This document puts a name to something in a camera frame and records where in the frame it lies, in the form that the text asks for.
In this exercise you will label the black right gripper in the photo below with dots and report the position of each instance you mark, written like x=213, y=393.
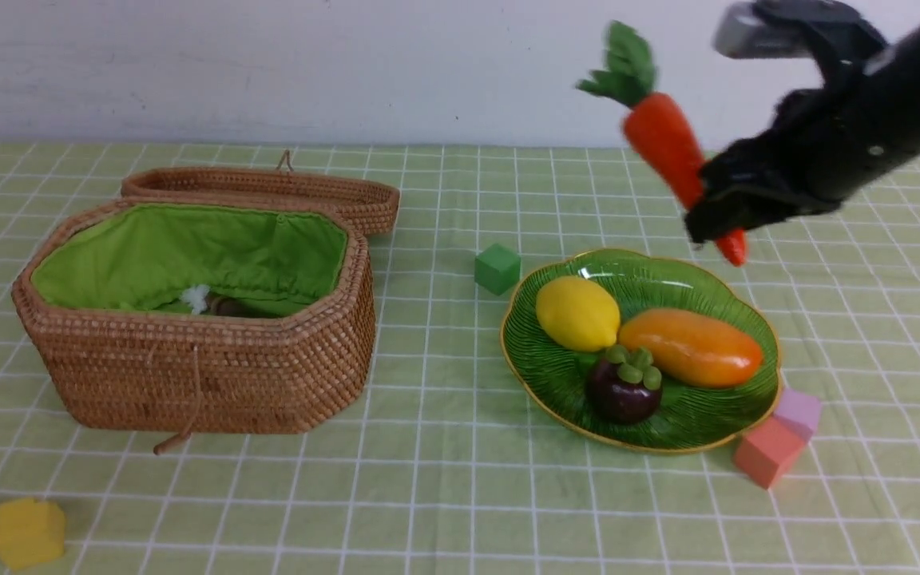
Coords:
x=808, y=162

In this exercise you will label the orange carrot with leaves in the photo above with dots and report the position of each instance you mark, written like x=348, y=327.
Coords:
x=655, y=127

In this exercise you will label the orange yellow mango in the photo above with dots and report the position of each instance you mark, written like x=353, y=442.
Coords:
x=696, y=349

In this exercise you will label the yellow lemon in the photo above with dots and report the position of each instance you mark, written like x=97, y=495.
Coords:
x=578, y=313

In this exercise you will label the dark purple mangosteen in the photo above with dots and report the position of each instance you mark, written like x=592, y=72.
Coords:
x=623, y=385

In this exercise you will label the purple eggplant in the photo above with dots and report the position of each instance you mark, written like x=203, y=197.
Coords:
x=219, y=305

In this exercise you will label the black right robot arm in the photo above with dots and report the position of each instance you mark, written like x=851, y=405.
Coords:
x=891, y=82

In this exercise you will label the green checkered tablecloth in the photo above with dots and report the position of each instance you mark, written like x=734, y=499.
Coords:
x=445, y=466

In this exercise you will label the pink foam cube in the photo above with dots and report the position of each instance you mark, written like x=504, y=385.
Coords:
x=799, y=412

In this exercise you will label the green foam cube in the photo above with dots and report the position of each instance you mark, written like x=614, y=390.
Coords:
x=497, y=269

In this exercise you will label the green glass leaf plate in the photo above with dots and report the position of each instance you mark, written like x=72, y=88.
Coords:
x=688, y=420

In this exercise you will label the salmon foam cube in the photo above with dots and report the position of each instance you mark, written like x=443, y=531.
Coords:
x=768, y=451

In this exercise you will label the woven rattan basket lid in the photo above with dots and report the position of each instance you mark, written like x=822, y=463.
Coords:
x=370, y=206

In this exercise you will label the wooden basket toggle peg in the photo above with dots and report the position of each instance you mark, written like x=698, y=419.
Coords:
x=170, y=443

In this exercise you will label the green fabric basket liner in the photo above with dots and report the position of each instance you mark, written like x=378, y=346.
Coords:
x=145, y=258

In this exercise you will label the woven rattan basket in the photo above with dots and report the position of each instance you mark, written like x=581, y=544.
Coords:
x=157, y=371

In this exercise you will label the yellow foam block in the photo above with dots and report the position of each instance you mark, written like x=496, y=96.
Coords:
x=32, y=532

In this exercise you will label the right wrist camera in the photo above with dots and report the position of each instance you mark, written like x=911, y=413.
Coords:
x=831, y=33

